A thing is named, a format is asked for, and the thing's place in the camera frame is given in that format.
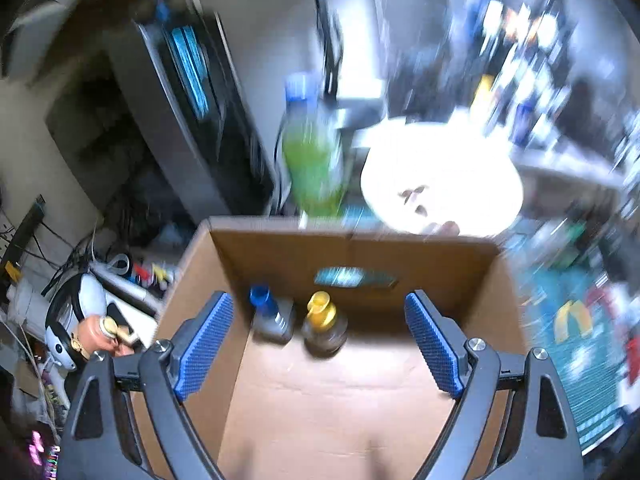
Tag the white headphones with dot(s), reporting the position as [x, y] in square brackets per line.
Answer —
[60, 345]

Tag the cluttered shelf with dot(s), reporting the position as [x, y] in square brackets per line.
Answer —
[525, 60]

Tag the brown bottle with yellow cap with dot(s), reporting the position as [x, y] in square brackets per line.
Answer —
[325, 335]

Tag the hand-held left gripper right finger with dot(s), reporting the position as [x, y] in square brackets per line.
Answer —
[432, 345]

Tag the grey bottle with blue cap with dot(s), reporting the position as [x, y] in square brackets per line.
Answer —
[272, 317]

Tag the orange figurine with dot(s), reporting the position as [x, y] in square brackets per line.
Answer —
[92, 335]

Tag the white round tub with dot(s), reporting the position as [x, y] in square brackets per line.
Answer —
[440, 175]

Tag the brown cardboard box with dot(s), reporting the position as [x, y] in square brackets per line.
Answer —
[320, 400]

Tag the black computer tower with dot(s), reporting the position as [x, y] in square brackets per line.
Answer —
[165, 125]

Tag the green cutting mat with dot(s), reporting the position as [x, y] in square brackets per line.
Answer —
[565, 385]

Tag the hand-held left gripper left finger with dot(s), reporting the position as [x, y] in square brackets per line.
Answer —
[205, 345]

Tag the green drink bottle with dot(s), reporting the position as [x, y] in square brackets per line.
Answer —
[312, 170]

